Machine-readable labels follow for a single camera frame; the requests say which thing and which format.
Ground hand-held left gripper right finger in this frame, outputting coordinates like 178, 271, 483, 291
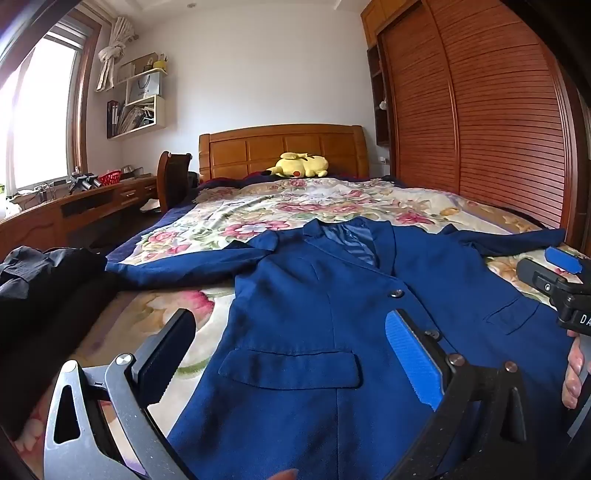
384, 308, 529, 480

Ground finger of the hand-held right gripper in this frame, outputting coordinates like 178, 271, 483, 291
515, 257, 570, 306
544, 247, 584, 275

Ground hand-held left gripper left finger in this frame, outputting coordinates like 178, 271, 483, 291
41, 308, 199, 480

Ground blue suit jacket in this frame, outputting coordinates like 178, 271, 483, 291
105, 217, 583, 480

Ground black clothes pile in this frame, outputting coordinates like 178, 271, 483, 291
0, 246, 121, 444

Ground person's right hand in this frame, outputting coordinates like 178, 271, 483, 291
561, 329, 584, 411

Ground wooden door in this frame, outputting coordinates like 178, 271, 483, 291
573, 83, 591, 259

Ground wooden louvered wardrobe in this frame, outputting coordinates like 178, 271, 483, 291
361, 0, 580, 232

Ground floral blanket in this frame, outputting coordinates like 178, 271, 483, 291
14, 178, 591, 462

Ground wooden chair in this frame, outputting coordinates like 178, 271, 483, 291
156, 151, 197, 214

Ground dark blue bedding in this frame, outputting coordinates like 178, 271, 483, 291
198, 172, 278, 188

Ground wooden desk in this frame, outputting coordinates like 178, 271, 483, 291
0, 173, 160, 259

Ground dark metal device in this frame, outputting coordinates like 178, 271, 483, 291
68, 172, 102, 193

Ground wooden bed headboard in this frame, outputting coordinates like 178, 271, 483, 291
198, 124, 370, 183

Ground yellow plush toy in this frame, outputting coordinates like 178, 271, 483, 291
262, 152, 329, 180

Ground stack of papers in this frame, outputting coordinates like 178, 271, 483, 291
117, 104, 155, 134

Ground black folders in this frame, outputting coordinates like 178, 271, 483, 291
107, 99, 122, 138

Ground open wooden shelf niche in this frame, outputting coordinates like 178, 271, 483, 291
367, 46, 393, 147

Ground white shopping bag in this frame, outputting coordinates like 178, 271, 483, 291
126, 71, 163, 103

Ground wood framed window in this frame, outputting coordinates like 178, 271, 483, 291
0, 21, 100, 195

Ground brown paper bag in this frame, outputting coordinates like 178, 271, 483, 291
117, 53, 158, 84

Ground tied cream curtain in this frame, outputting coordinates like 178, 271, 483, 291
95, 16, 139, 93

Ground white wall shelf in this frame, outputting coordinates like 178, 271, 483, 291
106, 53, 168, 140

